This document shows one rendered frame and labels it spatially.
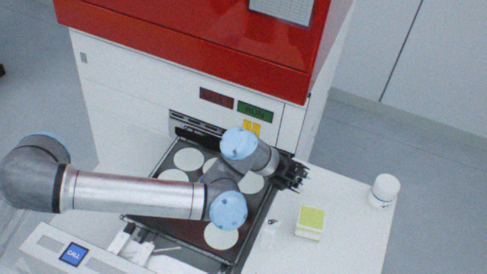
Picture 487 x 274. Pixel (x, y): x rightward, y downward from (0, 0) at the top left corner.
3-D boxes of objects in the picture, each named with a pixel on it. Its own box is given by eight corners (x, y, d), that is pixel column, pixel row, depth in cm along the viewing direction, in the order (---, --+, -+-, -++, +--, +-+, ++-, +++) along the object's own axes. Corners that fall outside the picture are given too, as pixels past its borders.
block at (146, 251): (145, 246, 129) (144, 240, 127) (156, 250, 128) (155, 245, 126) (130, 269, 124) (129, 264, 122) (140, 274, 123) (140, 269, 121)
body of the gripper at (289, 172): (300, 196, 117) (277, 183, 107) (274, 185, 122) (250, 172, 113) (311, 169, 118) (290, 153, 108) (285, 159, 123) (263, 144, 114)
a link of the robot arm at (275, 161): (240, 166, 110) (254, 135, 111) (250, 172, 113) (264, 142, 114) (263, 175, 105) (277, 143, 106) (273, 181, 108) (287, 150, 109)
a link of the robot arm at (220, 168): (192, 203, 97) (225, 164, 96) (188, 184, 108) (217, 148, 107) (220, 222, 100) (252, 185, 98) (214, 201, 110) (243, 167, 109)
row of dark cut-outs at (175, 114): (170, 114, 156) (169, 109, 154) (290, 158, 148) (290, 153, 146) (169, 115, 156) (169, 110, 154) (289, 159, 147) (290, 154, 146)
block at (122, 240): (121, 235, 131) (119, 230, 128) (131, 239, 130) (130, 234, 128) (105, 257, 125) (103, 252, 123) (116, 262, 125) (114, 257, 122)
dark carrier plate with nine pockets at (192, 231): (180, 139, 156) (180, 138, 155) (273, 175, 149) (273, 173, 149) (125, 216, 133) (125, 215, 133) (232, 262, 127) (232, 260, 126)
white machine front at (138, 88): (90, 104, 174) (70, 13, 145) (288, 178, 158) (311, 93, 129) (85, 108, 172) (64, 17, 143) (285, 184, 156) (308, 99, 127)
